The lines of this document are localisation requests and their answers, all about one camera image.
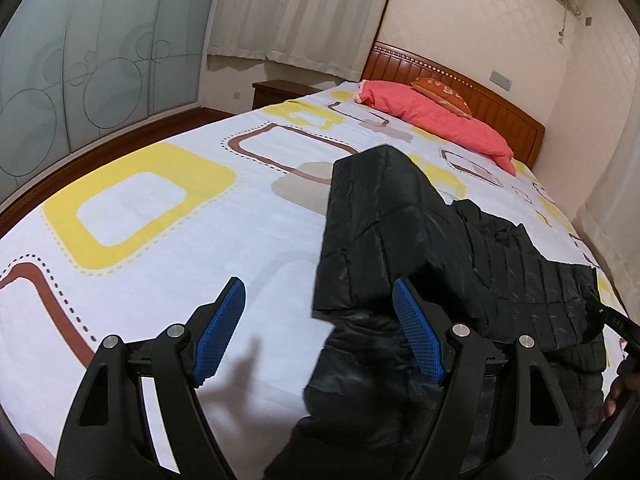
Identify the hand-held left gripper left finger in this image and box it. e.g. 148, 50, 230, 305
54, 276, 247, 480

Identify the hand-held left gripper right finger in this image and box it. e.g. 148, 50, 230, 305
392, 277, 593, 480

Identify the black puffer jacket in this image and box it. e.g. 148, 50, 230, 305
262, 144, 608, 480

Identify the person's right hand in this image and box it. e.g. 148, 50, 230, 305
602, 355, 632, 423

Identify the patterned white yellow bed sheet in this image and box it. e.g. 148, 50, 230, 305
0, 80, 626, 476

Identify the white pleated curtain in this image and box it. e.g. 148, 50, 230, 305
575, 95, 640, 271
206, 0, 403, 83

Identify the pink quilt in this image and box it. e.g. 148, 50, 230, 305
356, 79, 516, 177

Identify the orange pillow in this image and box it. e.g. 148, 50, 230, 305
410, 76, 473, 120

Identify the wooden nightstand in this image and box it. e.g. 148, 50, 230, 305
251, 79, 326, 110

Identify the wooden headboard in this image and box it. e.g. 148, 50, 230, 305
360, 40, 546, 168

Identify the frosted glass wardrobe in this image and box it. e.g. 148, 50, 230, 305
0, 0, 236, 193

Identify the wooden bed side rail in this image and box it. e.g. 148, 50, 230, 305
0, 105, 231, 231

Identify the air conditioner cable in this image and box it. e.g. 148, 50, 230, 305
557, 0, 582, 43

